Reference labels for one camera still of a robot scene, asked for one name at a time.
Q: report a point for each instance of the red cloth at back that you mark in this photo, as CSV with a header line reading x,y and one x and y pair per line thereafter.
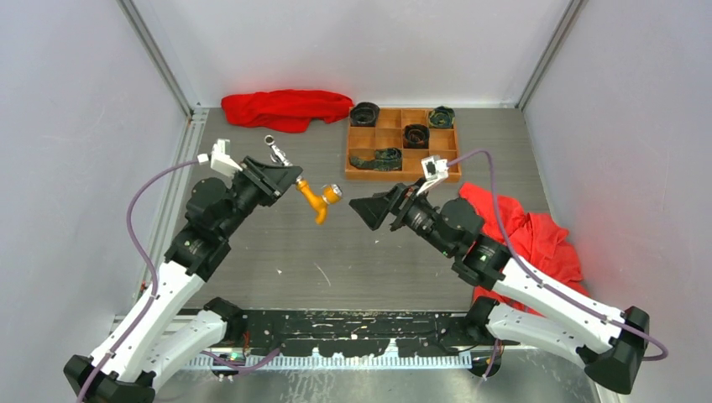
x,y
286,111

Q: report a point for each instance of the rolled dark belt top-left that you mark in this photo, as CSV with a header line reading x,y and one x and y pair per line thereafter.
x,y
364,114

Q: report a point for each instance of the rolled dark belt top-right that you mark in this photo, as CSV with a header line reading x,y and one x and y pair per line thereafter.
x,y
441,117

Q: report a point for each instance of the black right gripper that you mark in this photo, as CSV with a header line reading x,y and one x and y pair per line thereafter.
x,y
399,201

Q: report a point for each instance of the chrome metal faucet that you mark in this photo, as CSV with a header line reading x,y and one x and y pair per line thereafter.
x,y
277,155

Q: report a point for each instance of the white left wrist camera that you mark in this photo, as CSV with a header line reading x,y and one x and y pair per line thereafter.
x,y
221,161

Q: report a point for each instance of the wooden compartment tray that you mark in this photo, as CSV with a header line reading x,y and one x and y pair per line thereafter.
x,y
389,143

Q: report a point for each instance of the rolled dark belt centre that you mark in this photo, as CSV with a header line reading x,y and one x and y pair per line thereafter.
x,y
416,136

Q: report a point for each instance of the red cloth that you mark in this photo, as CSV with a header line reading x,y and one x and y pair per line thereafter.
x,y
534,235
286,111

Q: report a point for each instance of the orange plastic faucet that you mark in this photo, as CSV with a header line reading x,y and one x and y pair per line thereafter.
x,y
320,202

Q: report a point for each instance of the dark belt lying flat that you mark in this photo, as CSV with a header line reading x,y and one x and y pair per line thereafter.
x,y
389,159

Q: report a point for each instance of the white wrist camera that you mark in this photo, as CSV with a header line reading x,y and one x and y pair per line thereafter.
x,y
435,171
221,161

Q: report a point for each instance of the red cloth at right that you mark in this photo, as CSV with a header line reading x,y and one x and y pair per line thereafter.
x,y
534,235

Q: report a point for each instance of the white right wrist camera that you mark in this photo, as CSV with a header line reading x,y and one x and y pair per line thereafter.
x,y
435,171

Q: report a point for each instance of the perforated metal rail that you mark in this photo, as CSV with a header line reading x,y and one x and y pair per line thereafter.
x,y
389,360

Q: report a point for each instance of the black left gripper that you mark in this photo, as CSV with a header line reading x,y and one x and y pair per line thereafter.
x,y
271,181

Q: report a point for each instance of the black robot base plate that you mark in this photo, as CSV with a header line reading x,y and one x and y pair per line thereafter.
x,y
298,333

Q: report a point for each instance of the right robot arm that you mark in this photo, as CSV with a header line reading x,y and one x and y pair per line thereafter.
x,y
607,343

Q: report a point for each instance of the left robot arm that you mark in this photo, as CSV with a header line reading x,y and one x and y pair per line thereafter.
x,y
136,360

